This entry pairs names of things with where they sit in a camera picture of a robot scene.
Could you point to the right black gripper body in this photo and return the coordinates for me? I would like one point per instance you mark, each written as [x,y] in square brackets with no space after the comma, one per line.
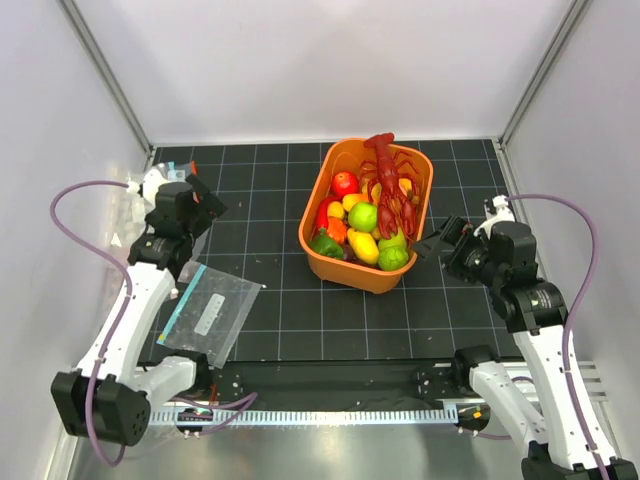
[471,261]

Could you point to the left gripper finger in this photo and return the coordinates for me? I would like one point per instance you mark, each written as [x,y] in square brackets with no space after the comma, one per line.
[207,208]
[199,187]

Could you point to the green toy custard apple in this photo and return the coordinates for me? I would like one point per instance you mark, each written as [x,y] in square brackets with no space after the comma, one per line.
[393,258]

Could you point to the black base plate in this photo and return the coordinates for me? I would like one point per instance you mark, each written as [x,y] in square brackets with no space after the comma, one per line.
[340,385]

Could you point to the pink dotted zip bag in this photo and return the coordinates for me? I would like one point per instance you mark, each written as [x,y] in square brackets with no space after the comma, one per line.
[125,217]

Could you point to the green toy pear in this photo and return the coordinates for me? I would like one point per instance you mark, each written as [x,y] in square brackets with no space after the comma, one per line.
[395,240]

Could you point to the orange plastic basket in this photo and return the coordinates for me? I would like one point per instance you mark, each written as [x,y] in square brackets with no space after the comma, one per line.
[344,155]

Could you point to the red toy lobster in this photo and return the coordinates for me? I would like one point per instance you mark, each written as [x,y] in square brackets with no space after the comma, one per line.
[395,209]

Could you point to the red toy apple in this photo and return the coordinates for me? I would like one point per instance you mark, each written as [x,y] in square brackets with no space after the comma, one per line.
[344,183]

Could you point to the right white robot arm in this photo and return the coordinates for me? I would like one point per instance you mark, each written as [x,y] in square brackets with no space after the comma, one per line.
[560,436]

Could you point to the yellow toy mango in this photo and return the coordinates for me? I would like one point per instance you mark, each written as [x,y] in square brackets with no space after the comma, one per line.
[364,246]

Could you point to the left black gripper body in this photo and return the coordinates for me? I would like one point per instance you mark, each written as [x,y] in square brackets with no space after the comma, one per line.
[193,228]

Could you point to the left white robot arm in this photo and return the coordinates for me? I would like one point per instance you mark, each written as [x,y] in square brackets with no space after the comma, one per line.
[104,398]

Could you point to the clear bag with blue zip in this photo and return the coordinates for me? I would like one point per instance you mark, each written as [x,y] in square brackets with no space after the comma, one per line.
[168,172]

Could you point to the orange toy pumpkin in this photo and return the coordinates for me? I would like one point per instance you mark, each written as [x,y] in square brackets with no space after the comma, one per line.
[337,230]

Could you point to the green toy bell pepper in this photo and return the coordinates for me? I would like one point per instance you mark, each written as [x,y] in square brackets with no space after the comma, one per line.
[324,245]

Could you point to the red toy chili pepper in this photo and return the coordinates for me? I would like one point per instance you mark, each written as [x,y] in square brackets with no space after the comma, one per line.
[322,218]

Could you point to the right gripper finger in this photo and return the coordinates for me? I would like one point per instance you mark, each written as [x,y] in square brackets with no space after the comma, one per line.
[430,246]
[453,229]

